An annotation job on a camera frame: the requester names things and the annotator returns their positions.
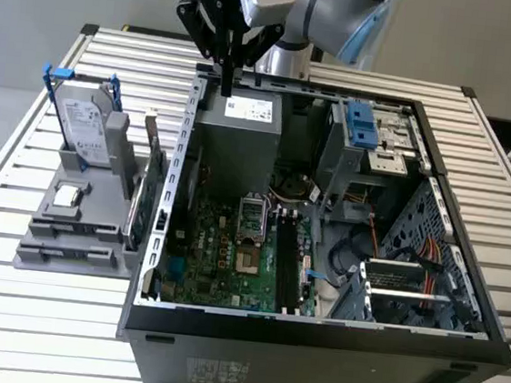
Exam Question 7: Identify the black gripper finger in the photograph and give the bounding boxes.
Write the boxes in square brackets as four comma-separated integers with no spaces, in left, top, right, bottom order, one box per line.
[167,0,238,98]
[225,19,286,103]

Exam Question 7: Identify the RAM stick with white label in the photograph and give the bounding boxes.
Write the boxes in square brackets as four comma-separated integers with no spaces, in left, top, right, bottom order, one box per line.
[17,241,114,263]
[29,217,124,238]

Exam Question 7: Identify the black RAM slot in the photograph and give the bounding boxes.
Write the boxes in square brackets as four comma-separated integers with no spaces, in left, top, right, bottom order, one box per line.
[268,207,296,316]
[273,207,302,316]
[278,208,308,317]
[283,208,314,317]

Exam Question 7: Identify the grey power supply unit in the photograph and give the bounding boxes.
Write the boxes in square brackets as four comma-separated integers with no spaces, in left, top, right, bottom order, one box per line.
[188,83,289,202]

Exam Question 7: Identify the blue plastic drive latch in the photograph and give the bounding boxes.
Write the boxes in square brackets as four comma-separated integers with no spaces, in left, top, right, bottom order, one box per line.
[340,98,384,151]

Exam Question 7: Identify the black round speaker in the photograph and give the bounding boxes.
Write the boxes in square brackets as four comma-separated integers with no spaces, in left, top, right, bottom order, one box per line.
[279,169,314,199]

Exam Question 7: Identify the grey metal drive cage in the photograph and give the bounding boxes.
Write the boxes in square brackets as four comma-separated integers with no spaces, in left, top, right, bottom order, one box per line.
[311,96,433,231]

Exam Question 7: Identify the hard disk in blue carrier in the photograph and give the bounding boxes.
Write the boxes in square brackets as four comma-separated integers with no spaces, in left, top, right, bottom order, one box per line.
[32,61,130,174]

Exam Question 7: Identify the silver socket cover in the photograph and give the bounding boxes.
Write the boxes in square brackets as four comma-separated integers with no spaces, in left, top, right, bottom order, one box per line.
[235,190,269,245]

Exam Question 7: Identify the green graphics card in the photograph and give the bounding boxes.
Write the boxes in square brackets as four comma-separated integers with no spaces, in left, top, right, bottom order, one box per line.
[121,104,175,256]

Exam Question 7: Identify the grey parts rack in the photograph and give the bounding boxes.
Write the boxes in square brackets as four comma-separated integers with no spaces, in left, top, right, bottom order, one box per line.
[12,101,157,284]

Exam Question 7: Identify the silver CPU chip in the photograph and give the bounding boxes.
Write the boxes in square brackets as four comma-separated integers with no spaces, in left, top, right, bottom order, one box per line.
[51,182,85,210]

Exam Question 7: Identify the CPU socket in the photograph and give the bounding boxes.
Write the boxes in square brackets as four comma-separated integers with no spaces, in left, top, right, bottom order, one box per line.
[233,240,264,279]

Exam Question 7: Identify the green Dell motherboard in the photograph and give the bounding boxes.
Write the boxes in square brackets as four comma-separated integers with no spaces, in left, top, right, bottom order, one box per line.
[159,182,332,320]

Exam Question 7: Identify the teal rear port connector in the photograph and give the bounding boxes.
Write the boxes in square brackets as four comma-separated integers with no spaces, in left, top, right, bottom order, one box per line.
[165,257,186,284]

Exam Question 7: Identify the black box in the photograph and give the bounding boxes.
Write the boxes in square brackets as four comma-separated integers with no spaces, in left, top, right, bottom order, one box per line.
[482,116,511,154]

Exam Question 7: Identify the perforated metal disk bay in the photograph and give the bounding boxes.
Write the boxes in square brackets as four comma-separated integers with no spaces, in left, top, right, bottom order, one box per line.
[327,252,462,333]

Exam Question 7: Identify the black open PC case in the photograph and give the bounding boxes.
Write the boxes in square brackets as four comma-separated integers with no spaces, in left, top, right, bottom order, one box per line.
[109,55,511,383]

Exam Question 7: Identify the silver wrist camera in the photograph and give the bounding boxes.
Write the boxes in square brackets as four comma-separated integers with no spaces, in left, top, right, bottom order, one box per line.
[230,0,298,33]

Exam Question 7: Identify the white yellow wire bundle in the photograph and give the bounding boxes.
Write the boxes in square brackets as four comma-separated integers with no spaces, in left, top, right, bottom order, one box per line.
[266,167,329,209]

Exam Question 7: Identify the orange yellow power wires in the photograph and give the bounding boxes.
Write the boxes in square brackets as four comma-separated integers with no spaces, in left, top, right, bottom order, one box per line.
[343,187,378,218]

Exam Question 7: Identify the thin orange wire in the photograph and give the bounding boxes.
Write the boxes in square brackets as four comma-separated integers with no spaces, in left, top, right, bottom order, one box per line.
[364,212,385,260]

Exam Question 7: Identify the black looped cable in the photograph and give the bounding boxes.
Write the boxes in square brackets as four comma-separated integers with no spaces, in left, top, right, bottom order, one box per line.
[325,225,374,292]

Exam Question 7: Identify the red orange yellow wire bundle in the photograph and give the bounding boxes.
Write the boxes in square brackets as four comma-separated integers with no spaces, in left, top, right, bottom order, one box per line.
[409,234,447,315]

